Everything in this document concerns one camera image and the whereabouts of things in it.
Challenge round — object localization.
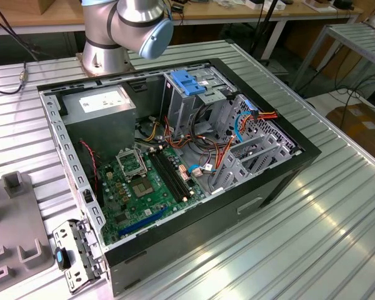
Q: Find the red yellow power wire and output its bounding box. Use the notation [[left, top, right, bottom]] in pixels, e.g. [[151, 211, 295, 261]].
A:
[[251, 107, 279, 123]]

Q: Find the brown cardboard box with label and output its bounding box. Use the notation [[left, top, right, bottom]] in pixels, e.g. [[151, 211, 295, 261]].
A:
[[326, 104, 375, 157]]

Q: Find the short light blue wire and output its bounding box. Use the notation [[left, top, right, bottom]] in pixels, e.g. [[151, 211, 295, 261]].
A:
[[186, 164, 214, 178]]

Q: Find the black open PC case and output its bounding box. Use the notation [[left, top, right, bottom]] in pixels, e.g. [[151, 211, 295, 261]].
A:
[[36, 57, 322, 298]]

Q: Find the black cable bundle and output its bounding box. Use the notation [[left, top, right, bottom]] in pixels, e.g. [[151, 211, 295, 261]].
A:
[[189, 104, 228, 149]]

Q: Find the black RAM slot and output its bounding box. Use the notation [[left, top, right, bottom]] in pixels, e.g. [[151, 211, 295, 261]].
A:
[[157, 146, 194, 199], [152, 147, 191, 201], [162, 144, 198, 197], [147, 149, 187, 203]]

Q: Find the CPU socket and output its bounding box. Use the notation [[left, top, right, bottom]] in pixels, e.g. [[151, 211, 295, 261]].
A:
[[130, 176, 156, 199]]

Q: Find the red twisted fan wire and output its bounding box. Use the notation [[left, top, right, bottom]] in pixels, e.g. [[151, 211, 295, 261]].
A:
[[79, 139, 100, 192]]

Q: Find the blue data wire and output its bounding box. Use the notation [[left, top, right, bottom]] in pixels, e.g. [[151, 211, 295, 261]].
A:
[[233, 104, 259, 145]]

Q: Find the red orange wire bundle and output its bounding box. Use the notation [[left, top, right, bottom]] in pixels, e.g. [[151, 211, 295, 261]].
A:
[[163, 116, 195, 151]]

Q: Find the metal slat side table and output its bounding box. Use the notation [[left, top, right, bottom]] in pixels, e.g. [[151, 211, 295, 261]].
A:
[[292, 21, 375, 91]]

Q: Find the metal socket cover frame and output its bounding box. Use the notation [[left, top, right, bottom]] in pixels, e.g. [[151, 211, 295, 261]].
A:
[[115, 147, 149, 182]]

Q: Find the metal optical drive cage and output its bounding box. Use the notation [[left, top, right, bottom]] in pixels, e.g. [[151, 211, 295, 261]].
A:
[[160, 64, 239, 140]]

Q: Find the yellow orange wire bundle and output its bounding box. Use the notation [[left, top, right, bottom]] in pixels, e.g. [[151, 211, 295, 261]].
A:
[[142, 121, 161, 142]]

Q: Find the wooden desk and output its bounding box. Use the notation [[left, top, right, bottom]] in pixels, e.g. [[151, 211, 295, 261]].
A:
[[0, 0, 365, 37]]

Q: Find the metal disk bay cage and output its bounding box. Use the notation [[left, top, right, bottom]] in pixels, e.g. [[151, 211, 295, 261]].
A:
[[209, 132, 303, 195]]

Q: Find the metal slot bracket retainer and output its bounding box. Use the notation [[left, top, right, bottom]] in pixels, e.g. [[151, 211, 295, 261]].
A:
[[51, 218, 109, 295]]

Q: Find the grey power supply unit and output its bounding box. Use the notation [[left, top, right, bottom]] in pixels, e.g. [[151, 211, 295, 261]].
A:
[[59, 84, 138, 162]]

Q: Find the blue expansion slot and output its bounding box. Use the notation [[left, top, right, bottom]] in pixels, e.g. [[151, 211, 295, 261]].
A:
[[117, 204, 169, 238]]

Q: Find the blue plastic drive latch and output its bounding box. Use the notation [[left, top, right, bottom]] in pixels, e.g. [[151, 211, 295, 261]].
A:
[[170, 70, 208, 98]]

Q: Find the green motherboard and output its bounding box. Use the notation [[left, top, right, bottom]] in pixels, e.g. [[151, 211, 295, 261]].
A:
[[95, 145, 207, 246]]

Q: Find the grey parts rack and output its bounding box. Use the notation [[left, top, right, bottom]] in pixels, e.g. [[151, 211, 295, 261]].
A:
[[0, 171, 56, 290]]

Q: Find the black case fan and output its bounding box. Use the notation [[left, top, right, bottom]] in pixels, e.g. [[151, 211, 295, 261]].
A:
[[79, 142, 106, 209]]

